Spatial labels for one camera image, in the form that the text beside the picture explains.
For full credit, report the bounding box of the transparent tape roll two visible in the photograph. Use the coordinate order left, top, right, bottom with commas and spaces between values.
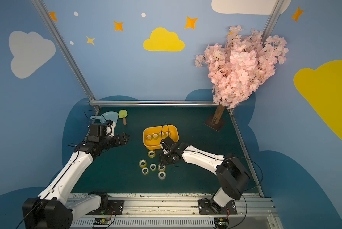
152, 133, 159, 139

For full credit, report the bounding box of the transparent tape roll one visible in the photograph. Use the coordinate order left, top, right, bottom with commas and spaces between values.
146, 135, 153, 141

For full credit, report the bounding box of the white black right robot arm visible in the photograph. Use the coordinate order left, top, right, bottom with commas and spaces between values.
159, 140, 251, 208

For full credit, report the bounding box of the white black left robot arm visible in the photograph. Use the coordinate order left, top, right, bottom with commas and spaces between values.
22, 133, 131, 229

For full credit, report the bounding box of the transparent tape roll ten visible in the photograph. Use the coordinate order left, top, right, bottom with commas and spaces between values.
158, 165, 166, 172

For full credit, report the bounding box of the transparent tape roll five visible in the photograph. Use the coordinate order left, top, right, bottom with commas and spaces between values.
148, 150, 156, 158

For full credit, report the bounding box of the transparent tape roll seven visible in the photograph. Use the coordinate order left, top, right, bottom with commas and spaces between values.
150, 164, 157, 171

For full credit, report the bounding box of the transparent tape roll nine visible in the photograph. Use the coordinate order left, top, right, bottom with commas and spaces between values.
158, 171, 166, 180

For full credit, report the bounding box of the yellow plastic storage box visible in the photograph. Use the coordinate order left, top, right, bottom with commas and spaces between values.
142, 125, 179, 150

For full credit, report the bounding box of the transparent tape roll six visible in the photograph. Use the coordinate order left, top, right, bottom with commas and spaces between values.
139, 159, 147, 168

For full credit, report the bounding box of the transparent tape roll eight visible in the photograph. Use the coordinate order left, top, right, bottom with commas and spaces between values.
141, 167, 149, 175

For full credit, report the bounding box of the light blue toy pan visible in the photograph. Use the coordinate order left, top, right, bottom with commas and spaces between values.
90, 111, 119, 124

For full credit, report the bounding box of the green toy spatula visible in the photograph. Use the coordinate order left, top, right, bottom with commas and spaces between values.
119, 109, 128, 125

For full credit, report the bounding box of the left green circuit board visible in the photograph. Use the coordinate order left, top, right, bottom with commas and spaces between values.
93, 218, 111, 227

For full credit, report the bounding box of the green circuit board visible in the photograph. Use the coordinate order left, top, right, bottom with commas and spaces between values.
93, 218, 111, 227
214, 218, 229, 229

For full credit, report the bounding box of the right green circuit board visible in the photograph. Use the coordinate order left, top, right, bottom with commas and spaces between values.
214, 218, 229, 229

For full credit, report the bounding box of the pink artificial blossom tree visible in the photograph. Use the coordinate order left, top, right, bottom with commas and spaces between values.
195, 25, 289, 131

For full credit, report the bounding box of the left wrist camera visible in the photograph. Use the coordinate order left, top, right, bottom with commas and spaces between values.
105, 120, 116, 137

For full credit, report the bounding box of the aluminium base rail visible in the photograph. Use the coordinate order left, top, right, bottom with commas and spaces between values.
67, 193, 283, 229

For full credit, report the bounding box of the aluminium frame back bar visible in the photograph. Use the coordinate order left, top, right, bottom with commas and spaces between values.
90, 100, 217, 107

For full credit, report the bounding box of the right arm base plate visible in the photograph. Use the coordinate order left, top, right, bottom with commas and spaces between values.
198, 198, 237, 215

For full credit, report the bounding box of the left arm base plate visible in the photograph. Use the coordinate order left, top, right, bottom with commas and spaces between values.
87, 199, 124, 216

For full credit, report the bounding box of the aluminium frame left post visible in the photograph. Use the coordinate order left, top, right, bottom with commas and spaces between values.
31, 0, 96, 103

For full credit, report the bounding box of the aluminium frame post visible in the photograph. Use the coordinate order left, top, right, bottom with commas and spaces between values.
262, 0, 285, 42
31, 0, 96, 103

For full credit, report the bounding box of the aluminium frame right post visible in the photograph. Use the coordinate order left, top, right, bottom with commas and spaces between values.
262, 0, 285, 42

